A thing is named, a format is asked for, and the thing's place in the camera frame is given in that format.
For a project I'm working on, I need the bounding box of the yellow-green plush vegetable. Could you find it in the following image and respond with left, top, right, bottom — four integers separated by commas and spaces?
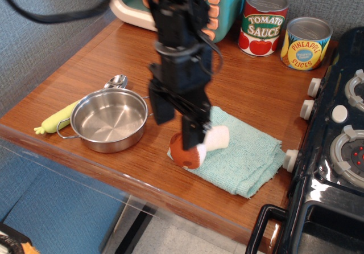
34, 100, 79, 134

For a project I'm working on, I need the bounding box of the tomato sauce can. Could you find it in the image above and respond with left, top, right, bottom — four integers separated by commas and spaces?
238, 0, 289, 56

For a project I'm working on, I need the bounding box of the black cable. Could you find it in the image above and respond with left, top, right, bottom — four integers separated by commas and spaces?
0, 0, 126, 24

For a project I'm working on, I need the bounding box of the black toy stove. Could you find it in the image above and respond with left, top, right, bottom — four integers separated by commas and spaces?
246, 27, 363, 253

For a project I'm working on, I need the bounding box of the light teal folded cloth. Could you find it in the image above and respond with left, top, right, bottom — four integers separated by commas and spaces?
184, 106, 285, 198

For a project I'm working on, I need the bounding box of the plush brown white mushroom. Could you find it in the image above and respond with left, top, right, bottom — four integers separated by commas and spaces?
168, 125, 230, 169

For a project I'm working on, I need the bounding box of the silver metal spoon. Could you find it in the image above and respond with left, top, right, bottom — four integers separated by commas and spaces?
104, 75, 128, 89

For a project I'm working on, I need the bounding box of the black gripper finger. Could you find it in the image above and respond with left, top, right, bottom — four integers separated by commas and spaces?
148, 85, 175, 125
182, 115, 211, 150

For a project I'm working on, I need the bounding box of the teal toy microwave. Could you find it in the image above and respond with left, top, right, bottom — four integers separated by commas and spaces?
110, 0, 244, 43

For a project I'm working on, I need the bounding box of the orange plush object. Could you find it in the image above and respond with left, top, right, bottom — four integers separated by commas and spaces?
20, 243, 40, 254

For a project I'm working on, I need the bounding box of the pineapple slices can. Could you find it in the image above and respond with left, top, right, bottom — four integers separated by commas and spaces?
280, 17, 333, 71

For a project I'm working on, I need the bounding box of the silver metal pot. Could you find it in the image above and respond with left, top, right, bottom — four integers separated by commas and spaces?
56, 88, 152, 153

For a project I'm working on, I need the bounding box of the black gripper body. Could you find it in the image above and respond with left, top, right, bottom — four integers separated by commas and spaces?
149, 44, 212, 120

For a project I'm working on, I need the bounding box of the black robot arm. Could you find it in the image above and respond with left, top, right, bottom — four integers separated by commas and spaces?
147, 0, 214, 150

